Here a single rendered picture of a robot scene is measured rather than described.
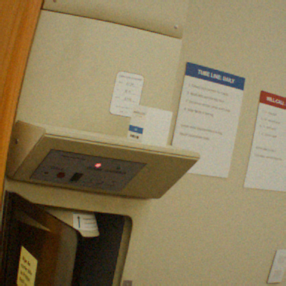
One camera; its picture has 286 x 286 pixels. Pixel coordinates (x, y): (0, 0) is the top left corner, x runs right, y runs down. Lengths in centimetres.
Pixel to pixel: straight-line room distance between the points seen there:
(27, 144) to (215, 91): 94
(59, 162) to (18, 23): 26
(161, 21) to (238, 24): 72
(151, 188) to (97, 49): 27
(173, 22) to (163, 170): 28
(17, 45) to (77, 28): 19
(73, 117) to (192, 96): 74
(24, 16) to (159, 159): 37
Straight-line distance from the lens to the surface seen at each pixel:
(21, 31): 135
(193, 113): 222
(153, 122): 151
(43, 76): 148
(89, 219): 161
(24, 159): 141
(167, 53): 161
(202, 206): 229
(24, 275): 137
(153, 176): 154
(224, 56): 227
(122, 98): 157
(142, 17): 158
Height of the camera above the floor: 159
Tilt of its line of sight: 3 degrees down
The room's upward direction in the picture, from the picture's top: 11 degrees clockwise
